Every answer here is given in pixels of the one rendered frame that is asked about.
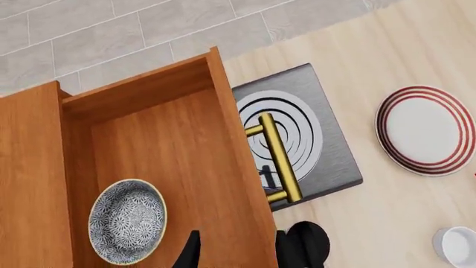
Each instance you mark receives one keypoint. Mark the white mug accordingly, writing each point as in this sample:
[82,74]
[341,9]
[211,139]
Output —
[459,247]

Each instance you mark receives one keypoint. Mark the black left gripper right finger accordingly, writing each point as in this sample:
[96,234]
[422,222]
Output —
[283,251]

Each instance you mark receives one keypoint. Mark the flat black stove plate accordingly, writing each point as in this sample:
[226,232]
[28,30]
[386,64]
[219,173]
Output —
[331,156]

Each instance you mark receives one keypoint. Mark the wooden cabinet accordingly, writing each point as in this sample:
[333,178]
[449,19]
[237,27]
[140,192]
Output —
[29,173]

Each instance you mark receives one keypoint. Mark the white plate with red rings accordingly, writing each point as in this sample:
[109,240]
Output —
[424,131]

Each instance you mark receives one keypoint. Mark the round black stove knob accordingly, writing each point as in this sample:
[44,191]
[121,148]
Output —
[310,243]

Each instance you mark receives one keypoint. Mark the black-and-white patterned bowl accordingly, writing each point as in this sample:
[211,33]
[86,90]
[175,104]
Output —
[128,223]

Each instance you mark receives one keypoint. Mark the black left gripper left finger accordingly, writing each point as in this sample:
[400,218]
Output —
[191,254]

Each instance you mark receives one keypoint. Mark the wooden cabinet drawer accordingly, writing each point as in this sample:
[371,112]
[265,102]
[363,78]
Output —
[193,156]

